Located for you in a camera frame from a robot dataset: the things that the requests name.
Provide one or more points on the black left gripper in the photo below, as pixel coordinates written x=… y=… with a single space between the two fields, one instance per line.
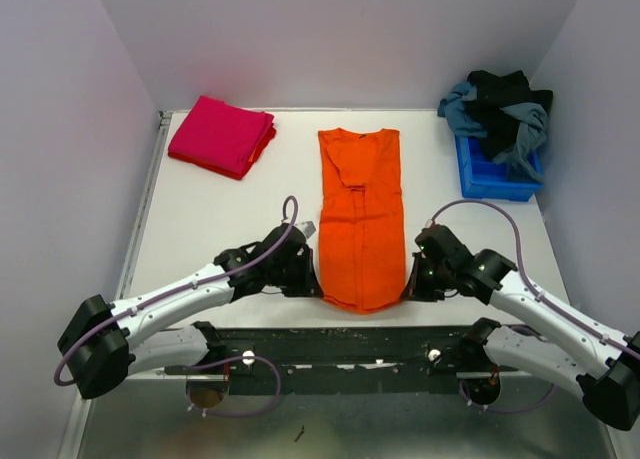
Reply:
x=309 y=285

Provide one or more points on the aluminium frame rail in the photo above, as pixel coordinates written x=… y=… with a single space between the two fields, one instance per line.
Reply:
x=471 y=352

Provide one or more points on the grey-blue crumpled t-shirt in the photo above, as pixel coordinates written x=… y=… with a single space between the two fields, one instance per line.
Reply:
x=532 y=132

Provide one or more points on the orange t-shirt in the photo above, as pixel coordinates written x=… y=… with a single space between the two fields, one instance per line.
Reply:
x=361 y=245

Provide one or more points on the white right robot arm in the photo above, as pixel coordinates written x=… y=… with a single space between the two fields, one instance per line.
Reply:
x=554 y=342

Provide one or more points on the black crumpled t-shirt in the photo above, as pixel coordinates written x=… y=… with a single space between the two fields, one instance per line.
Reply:
x=494 y=94

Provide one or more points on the red t-shirt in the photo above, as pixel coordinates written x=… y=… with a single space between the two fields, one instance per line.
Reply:
x=254 y=157

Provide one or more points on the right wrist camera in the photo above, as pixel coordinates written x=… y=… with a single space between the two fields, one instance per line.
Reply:
x=431 y=224

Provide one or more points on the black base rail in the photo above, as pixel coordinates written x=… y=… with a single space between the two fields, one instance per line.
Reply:
x=264 y=377

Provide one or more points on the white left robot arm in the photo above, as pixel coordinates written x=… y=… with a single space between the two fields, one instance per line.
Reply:
x=98 y=344

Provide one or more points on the pink t-shirt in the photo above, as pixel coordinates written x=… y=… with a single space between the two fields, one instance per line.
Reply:
x=219 y=133

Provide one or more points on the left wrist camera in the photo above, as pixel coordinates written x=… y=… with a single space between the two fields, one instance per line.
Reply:
x=307 y=228

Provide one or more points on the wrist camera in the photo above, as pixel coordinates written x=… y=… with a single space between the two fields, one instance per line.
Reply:
x=307 y=228
x=431 y=224

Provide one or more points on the blue plastic bin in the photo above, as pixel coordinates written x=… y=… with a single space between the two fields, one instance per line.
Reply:
x=482 y=179

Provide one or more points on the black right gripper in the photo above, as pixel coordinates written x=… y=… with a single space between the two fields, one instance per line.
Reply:
x=415 y=290

